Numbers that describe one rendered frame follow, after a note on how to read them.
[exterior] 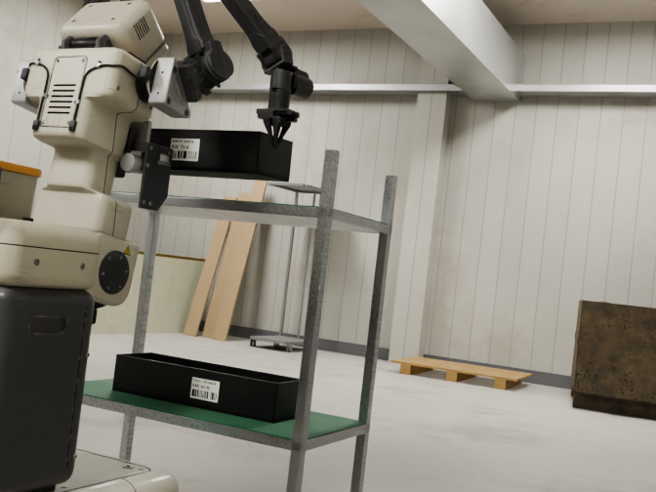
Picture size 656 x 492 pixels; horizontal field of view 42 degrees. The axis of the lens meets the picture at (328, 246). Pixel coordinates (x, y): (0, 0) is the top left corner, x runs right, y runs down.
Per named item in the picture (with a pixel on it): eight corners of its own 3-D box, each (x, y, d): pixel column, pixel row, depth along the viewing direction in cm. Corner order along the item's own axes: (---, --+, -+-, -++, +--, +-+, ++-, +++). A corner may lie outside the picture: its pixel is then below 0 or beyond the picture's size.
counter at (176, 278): (199, 332, 928) (208, 259, 931) (40, 335, 715) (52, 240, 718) (143, 323, 962) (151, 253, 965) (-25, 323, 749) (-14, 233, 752)
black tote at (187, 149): (89, 165, 244) (93, 126, 244) (128, 173, 259) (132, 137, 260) (256, 174, 218) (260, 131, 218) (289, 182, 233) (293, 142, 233)
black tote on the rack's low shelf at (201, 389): (111, 389, 259) (116, 353, 260) (146, 386, 275) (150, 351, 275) (272, 423, 234) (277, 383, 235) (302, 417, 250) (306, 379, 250)
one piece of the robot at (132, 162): (131, 205, 199) (143, 115, 199) (45, 198, 211) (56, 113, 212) (173, 214, 213) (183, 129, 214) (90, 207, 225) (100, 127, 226)
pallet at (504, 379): (535, 386, 767) (536, 374, 767) (514, 391, 696) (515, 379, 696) (416, 367, 817) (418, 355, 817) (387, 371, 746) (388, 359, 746)
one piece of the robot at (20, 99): (23, 102, 210) (34, 60, 212) (10, 102, 212) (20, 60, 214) (53, 116, 218) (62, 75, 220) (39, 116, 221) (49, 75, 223)
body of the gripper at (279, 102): (267, 119, 231) (269, 93, 231) (300, 120, 226) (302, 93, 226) (255, 115, 225) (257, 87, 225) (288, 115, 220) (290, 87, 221)
